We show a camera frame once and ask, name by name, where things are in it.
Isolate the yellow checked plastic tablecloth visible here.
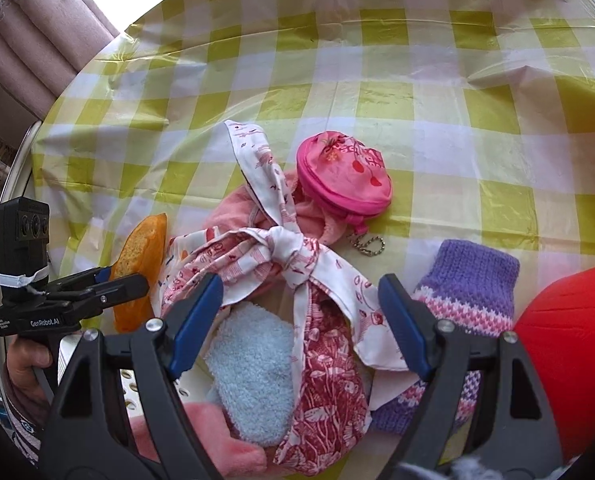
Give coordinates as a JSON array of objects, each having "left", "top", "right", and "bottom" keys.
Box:
[{"left": 30, "top": 0, "right": 595, "bottom": 411}]

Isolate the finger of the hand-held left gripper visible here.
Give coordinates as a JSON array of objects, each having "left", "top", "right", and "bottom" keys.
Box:
[
  {"left": 67, "top": 273, "right": 151, "bottom": 318},
  {"left": 46, "top": 266, "right": 113, "bottom": 293}
]

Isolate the purple knitted sock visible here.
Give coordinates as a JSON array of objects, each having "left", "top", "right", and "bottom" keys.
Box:
[{"left": 370, "top": 239, "right": 521, "bottom": 436}]

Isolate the pink fluffy sock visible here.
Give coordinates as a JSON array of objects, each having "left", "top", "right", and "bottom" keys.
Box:
[
  {"left": 127, "top": 401, "right": 280, "bottom": 480},
  {"left": 202, "top": 169, "right": 348, "bottom": 263}
]

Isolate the light blue fluffy sock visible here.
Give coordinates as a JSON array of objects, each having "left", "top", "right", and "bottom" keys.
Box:
[{"left": 204, "top": 302, "right": 298, "bottom": 448}]

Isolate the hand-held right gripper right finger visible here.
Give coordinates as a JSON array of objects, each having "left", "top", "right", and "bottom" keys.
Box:
[{"left": 377, "top": 272, "right": 565, "bottom": 480}]

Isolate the red thermos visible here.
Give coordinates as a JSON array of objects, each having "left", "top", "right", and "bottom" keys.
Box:
[{"left": 515, "top": 254, "right": 595, "bottom": 471}]

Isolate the person's left forearm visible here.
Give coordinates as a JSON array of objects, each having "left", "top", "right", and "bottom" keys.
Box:
[{"left": 0, "top": 396, "right": 53, "bottom": 467}]

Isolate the person's left hand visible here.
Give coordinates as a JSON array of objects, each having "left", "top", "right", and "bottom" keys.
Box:
[{"left": 4, "top": 334, "right": 58, "bottom": 407}]

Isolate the red and white printed scarf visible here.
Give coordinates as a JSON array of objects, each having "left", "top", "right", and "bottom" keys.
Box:
[{"left": 160, "top": 120, "right": 409, "bottom": 478}]

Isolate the orange sponge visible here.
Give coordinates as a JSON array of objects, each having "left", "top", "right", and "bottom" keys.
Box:
[{"left": 111, "top": 212, "right": 169, "bottom": 333}]

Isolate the pink round pouch with chain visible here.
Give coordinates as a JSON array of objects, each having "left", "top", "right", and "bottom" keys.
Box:
[{"left": 296, "top": 131, "right": 393, "bottom": 259}]

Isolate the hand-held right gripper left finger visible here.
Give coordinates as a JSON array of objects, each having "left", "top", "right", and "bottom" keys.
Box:
[{"left": 36, "top": 272, "right": 228, "bottom": 480}]

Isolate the beige curtain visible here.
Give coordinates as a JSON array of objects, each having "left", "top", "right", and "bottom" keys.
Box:
[{"left": 0, "top": 0, "right": 122, "bottom": 122}]

